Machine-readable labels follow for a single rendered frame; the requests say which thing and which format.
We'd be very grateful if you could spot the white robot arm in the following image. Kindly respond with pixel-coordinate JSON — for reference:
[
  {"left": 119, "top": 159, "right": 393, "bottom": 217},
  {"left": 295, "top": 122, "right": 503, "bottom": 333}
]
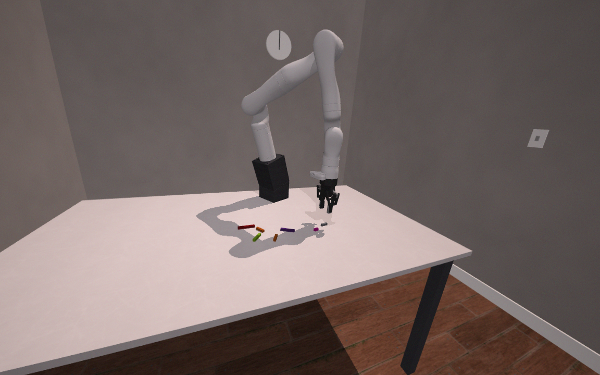
[{"left": 241, "top": 30, "right": 344, "bottom": 180}]

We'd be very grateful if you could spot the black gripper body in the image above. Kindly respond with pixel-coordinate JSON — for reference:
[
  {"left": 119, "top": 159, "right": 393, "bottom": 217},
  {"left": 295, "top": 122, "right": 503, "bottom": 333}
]
[{"left": 320, "top": 179, "right": 338, "bottom": 197}]

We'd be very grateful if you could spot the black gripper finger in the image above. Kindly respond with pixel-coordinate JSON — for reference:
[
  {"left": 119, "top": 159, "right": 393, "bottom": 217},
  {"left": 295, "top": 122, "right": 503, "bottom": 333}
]
[
  {"left": 317, "top": 185, "right": 325, "bottom": 209},
  {"left": 325, "top": 190, "right": 340, "bottom": 214}
]

